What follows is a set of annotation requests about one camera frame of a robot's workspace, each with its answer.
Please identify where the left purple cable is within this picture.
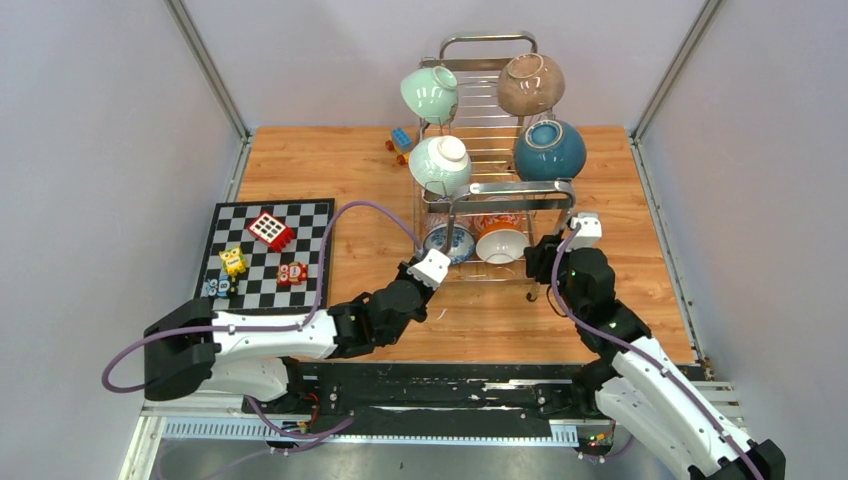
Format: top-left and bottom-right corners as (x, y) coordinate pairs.
(100, 200), (425, 395)

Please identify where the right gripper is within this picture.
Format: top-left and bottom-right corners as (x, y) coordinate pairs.
(525, 234), (586, 318)

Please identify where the red robot toy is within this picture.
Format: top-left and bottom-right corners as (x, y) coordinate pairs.
(276, 262), (309, 287)

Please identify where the purple cable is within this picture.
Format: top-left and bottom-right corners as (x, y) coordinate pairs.
(100, 200), (425, 395)
(551, 225), (766, 480)

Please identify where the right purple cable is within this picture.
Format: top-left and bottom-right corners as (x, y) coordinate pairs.
(551, 225), (766, 480)

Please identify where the brown speckled bowl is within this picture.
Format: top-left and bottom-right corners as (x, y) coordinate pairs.
(496, 53), (565, 116)

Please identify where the black white chessboard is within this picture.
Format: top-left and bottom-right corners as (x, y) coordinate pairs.
(194, 198), (336, 315)

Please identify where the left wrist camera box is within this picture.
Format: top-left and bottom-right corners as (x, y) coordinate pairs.
(416, 249), (451, 291)

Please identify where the yellow owl toy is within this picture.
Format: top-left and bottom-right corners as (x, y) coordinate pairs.
(218, 245), (248, 278)

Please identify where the blue floral bowl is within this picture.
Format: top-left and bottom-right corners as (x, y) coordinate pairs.
(423, 224), (476, 264)

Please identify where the red toy brick block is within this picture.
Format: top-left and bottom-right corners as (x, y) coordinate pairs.
(246, 210), (296, 253)

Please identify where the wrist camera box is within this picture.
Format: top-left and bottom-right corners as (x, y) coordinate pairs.
(416, 249), (451, 291)
(566, 212), (602, 251)

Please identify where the orange geometric pattern bowl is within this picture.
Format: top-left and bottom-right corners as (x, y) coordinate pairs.
(424, 213), (450, 235)

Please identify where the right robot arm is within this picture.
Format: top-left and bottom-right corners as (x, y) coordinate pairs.
(524, 233), (786, 479)

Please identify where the large ribbed celadon bowl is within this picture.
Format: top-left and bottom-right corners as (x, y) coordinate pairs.
(408, 135), (472, 196)

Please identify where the small celadon green bowl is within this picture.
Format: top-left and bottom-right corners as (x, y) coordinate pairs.
(400, 66), (459, 125)

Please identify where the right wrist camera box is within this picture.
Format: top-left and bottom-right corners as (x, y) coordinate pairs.
(566, 212), (602, 251)

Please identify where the teal glazed bowl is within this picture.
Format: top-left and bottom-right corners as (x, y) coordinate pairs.
(513, 119), (588, 181)

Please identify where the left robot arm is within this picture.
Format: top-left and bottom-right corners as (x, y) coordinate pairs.
(143, 262), (438, 413)

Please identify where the steel two-tier dish rack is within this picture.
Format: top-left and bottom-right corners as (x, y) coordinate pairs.
(411, 30), (578, 303)

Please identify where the orange floral white bowl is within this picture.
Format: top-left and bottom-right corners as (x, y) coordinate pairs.
(471, 212), (522, 233)

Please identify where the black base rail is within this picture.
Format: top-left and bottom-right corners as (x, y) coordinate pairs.
(242, 361), (609, 441)

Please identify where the toy brick car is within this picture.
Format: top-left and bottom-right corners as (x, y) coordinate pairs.
(384, 128), (414, 165)

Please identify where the blue owl toy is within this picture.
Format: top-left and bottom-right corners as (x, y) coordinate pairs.
(202, 275), (238, 298)

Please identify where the orange bowl white inside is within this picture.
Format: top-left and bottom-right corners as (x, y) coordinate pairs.
(475, 222), (529, 265)

